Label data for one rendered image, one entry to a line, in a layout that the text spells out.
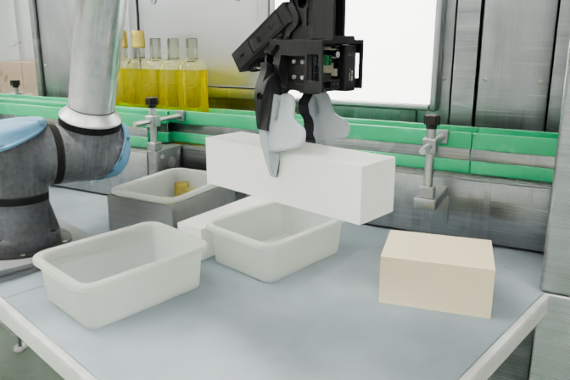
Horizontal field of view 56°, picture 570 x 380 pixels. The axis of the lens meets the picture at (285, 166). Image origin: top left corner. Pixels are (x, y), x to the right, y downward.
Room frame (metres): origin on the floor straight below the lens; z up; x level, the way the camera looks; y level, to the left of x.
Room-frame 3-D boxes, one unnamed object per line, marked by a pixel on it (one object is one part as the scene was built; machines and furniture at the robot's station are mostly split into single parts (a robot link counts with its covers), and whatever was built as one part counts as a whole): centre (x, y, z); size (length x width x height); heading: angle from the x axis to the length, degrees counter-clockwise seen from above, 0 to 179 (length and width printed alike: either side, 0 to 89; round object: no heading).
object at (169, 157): (1.27, 0.29, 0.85); 0.09 x 0.04 x 0.07; 152
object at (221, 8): (1.42, 0.05, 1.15); 0.90 x 0.03 x 0.34; 62
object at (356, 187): (0.61, -0.01, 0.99); 0.24 x 0.06 x 0.06; 47
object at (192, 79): (1.36, 0.23, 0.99); 0.06 x 0.06 x 0.21; 62
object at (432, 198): (0.95, -0.27, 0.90); 0.17 x 0.05 x 0.22; 152
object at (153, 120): (1.25, 0.30, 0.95); 0.17 x 0.03 x 0.12; 152
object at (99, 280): (0.77, 0.25, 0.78); 0.22 x 0.17 x 0.09; 137
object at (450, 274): (0.77, -0.24, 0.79); 0.16 x 0.12 x 0.07; 72
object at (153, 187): (1.11, 0.24, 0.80); 0.22 x 0.17 x 0.09; 152
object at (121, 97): (1.46, 0.44, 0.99); 0.06 x 0.06 x 0.21; 63
